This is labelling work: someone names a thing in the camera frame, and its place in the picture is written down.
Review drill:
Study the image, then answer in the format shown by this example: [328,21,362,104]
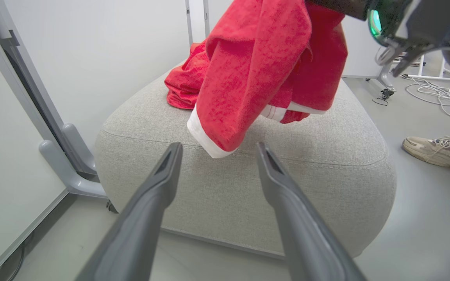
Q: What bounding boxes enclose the white floor cables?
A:
[404,76,450,123]

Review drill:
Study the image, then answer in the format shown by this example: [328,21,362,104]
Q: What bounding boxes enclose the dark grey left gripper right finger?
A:
[257,142,367,281]

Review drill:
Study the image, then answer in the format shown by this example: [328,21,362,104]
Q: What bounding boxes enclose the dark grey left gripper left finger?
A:
[75,142,183,281]

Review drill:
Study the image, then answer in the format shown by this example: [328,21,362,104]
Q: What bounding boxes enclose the red garment with white cuffs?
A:
[164,0,349,159]

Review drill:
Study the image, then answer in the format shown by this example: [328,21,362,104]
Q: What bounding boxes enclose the light grey fabric ottoman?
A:
[94,60,398,259]

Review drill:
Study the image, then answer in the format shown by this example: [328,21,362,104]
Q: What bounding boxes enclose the small white partition panel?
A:
[340,16,384,79]

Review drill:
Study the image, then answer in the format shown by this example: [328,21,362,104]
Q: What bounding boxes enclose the white partition panel grey frame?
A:
[0,0,194,182]

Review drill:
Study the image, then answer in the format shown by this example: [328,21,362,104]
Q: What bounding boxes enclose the beige sneaker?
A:
[402,128,450,181]

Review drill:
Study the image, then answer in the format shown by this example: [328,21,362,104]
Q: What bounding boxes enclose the white metal stand frame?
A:
[400,54,450,83]

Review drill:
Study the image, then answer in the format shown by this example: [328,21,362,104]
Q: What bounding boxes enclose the grey partition foot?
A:
[39,140,109,199]
[62,123,98,177]

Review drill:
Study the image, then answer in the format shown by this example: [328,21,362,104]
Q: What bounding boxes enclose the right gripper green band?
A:
[307,0,450,78]

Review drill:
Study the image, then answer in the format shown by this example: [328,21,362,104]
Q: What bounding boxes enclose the grey foot with caster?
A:
[366,62,396,100]

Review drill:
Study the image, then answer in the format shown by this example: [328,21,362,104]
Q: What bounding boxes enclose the dark cable under panel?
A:
[5,232,28,281]

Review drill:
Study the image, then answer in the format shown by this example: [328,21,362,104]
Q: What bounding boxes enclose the grey panel frame post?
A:
[185,0,194,49]
[203,0,211,39]

